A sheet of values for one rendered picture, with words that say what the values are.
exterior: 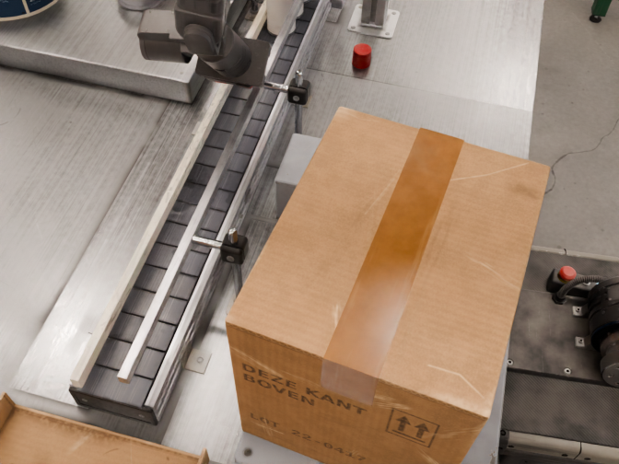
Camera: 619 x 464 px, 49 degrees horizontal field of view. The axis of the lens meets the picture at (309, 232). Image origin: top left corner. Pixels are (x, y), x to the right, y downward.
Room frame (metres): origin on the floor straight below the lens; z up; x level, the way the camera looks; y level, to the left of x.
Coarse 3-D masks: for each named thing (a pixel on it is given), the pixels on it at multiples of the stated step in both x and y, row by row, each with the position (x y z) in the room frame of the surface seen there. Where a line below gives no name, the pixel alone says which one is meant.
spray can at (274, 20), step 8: (272, 0) 1.01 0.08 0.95; (280, 0) 1.00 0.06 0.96; (288, 0) 1.01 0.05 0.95; (272, 8) 1.01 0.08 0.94; (280, 8) 1.00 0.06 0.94; (288, 8) 1.01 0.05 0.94; (272, 16) 1.01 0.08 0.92; (280, 16) 1.00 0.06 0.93; (272, 24) 1.01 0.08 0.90; (280, 24) 1.00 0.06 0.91; (272, 32) 1.01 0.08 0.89
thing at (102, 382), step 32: (288, 64) 0.93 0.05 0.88; (224, 128) 0.77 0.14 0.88; (256, 128) 0.78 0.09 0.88; (192, 192) 0.64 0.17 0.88; (224, 192) 0.64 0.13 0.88; (160, 256) 0.52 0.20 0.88; (192, 256) 0.53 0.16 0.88; (192, 288) 0.47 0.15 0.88; (128, 320) 0.42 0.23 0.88; (160, 320) 0.42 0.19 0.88; (160, 352) 0.38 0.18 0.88; (96, 384) 0.34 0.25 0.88; (128, 384) 0.34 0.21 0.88
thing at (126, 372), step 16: (288, 16) 0.95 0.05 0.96; (288, 32) 0.92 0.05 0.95; (272, 48) 0.87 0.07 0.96; (272, 64) 0.83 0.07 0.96; (256, 96) 0.76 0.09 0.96; (240, 128) 0.69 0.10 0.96; (224, 160) 0.63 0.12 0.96; (208, 192) 0.57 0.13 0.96; (208, 208) 0.55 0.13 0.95; (192, 224) 0.52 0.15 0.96; (176, 256) 0.47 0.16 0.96; (176, 272) 0.45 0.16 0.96; (160, 288) 0.42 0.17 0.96; (160, 304) 0.40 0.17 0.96; (144, 320) 0.38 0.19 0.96; (144, 336) 0.36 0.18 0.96; (128, 352) 0.34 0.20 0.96; (128, 368) 0.32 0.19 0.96
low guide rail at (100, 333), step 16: (256, 16) 1.02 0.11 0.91; (256, 32) 0.98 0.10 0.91; (224, 96) 0.81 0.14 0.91; (208, 112) 0.77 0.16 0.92; (208, 128) 0.74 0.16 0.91; (192, 144) 0.70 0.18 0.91; (192, 160) 0.68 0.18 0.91; (176, 176) 0.64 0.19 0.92; (176, 192) 0.62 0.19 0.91; (160, 208) 0.58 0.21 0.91; (160, 224) 0.56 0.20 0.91; (144, 240) 0.52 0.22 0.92; (144, 256) 0.50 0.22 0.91; (128, 272) 0.47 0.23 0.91; (128, 288) 0.45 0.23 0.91; (112, 304) 0.43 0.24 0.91; (112, 320) 0.41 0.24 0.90; (96, 336) 0.38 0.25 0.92; (96, 352) 0.36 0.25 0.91; (80, 368) 0.34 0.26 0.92; (80, 384) 0.32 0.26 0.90
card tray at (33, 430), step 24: (0, 408) 0.31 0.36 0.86; (24, 408) 0.32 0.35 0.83; (0, 432) 0.29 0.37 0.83; (24, 432) 0.29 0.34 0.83; (48, 432) 0.29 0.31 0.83; (72, 432) 0.29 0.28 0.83; (96, 432) 0.29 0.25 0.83; (0, 456) 0.26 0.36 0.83; (24, 456) 0.26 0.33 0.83; (48, 456) 0.26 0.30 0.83; (72, 456) 0.26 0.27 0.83; (96, 456) 0.26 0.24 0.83; (120, 456) 0.27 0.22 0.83; (144, 456) 0.27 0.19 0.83; (168, 456) 0.27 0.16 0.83; (192, 456) 0.27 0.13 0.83
